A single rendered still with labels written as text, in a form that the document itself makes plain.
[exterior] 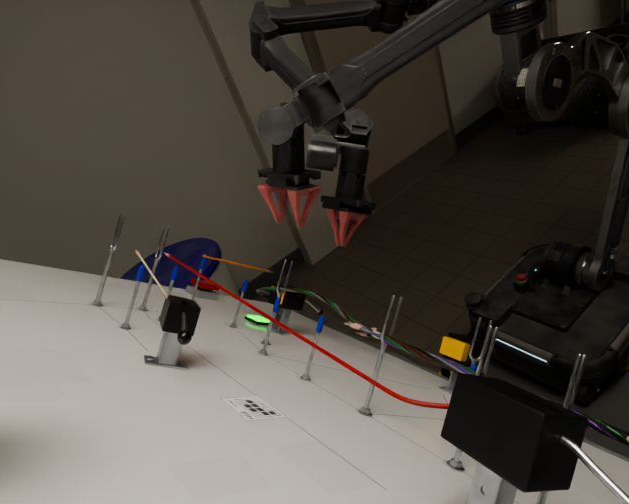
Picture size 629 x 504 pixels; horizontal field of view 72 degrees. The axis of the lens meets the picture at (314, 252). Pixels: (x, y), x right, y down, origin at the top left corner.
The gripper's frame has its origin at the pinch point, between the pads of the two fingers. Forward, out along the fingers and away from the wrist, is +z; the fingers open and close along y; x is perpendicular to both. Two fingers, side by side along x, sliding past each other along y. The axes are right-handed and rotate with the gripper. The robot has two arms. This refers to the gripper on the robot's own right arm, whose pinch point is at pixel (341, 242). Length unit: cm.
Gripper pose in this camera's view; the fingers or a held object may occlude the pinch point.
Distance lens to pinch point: 91.8
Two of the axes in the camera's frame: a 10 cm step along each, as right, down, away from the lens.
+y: 7.4, 1.9, -6.5
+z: -1.4, 9.8, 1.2
